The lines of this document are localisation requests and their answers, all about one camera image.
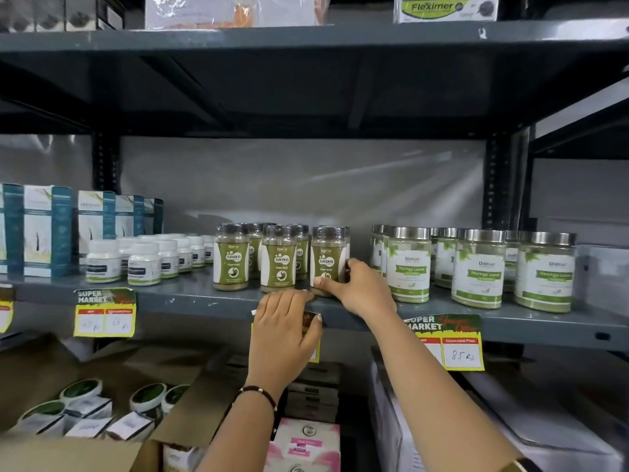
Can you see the person's left forearm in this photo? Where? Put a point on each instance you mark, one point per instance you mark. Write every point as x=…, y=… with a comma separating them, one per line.
x=241, y=437

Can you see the person's left hand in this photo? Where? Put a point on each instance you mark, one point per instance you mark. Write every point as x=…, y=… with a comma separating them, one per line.
x=275, y=339

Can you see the row of dark printed boxes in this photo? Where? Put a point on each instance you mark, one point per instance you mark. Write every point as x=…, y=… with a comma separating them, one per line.
x=59, y=12

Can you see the person's right thumb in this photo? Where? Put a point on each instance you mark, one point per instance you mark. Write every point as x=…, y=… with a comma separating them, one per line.
x=328, y=284

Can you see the group of small white bottles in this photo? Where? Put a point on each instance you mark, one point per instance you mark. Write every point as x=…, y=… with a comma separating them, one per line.
x=145, y=262

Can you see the yellow price tag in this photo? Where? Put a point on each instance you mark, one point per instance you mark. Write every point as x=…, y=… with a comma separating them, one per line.
x=103, y=314
x=5, y=312
x=457, y=346
x=310, y=323

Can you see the person's right forearm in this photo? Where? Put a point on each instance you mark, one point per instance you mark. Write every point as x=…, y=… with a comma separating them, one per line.
x=442, y=393

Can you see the person's left thumb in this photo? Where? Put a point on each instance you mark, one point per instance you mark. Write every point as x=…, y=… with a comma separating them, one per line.
x=310, y=339

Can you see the large white carton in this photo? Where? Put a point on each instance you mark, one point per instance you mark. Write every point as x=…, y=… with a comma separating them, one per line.
x=540, y=427

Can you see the green and white box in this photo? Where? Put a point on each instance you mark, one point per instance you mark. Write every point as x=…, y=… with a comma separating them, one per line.
x=442, y=9

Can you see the small white carton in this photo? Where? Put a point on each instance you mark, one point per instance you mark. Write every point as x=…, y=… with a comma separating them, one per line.
x=130, y=427
x=39, y=426
x=91, y=407
x=88, y=427

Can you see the teal and white carton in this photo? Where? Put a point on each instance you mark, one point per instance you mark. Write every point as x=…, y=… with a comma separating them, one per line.
x=96, y=216
x=153, y=216
x=128, y=216
x=10, y=226
x=46, y=230

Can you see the round green-lid jar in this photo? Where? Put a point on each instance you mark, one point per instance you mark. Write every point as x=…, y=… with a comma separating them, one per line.
x=81, y=389
x=174, y=397
x=42, y=410
x=147, y=398

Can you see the clear powder jar green label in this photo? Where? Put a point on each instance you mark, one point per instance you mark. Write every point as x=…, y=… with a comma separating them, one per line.
x=327, y=250

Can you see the pink and white box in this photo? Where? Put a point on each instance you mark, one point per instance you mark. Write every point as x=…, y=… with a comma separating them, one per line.
x=307, y=444

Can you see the group of green-label powder jars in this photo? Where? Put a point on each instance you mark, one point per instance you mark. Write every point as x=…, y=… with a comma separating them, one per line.
x=277, y=262

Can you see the grey metal shelf rack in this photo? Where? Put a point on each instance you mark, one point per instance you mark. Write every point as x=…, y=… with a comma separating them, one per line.
x=245, y=44

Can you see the group of silver-lid jars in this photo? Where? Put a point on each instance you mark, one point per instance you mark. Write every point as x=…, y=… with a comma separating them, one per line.
x=479, y=275

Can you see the person's right hand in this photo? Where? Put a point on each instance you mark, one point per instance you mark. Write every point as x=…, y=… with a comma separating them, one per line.
x=366, y=292

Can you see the gold wrist watch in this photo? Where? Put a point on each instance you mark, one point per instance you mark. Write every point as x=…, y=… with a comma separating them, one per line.
x=523, y=466

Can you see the open brown cardboard box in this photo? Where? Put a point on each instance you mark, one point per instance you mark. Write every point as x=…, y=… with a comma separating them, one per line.
x=44, y=368

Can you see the stack of dark boxes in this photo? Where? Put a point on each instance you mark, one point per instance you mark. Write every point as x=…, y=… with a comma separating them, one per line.
x=314, y=393

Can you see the clear plastic wrapped packet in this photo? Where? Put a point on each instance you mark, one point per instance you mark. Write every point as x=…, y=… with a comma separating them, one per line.
x=231, y=9

